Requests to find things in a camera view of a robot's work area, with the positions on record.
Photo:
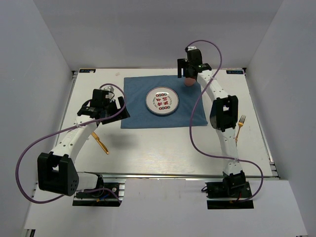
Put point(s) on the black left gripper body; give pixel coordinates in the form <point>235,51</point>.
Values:
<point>110,108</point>

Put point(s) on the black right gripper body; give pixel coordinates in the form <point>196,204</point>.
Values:
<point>188,65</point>

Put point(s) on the pink plastic cup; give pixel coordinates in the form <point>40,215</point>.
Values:
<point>189,81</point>

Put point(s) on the gold knife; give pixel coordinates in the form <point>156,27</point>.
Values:
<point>104,148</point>

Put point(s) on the blue cloth napkin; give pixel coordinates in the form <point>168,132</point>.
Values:
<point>136,90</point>

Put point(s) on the white printed plate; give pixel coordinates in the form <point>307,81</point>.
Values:
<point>162,101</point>

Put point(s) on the gold fork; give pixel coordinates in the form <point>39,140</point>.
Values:
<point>240,125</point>

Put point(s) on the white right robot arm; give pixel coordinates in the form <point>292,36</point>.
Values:
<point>223,114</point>

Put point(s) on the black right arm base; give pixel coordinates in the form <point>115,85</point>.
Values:
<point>218,198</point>

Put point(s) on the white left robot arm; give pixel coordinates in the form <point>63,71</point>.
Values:
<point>56,169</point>

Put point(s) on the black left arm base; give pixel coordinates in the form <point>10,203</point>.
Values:
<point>110,193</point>

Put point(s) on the dark corner label sticker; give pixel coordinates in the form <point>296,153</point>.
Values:
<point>87,71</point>

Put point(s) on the right corner label sticker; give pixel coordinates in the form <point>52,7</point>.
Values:
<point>235,72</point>

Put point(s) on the aluminium table edge rail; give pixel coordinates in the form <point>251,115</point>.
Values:
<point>157,175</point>

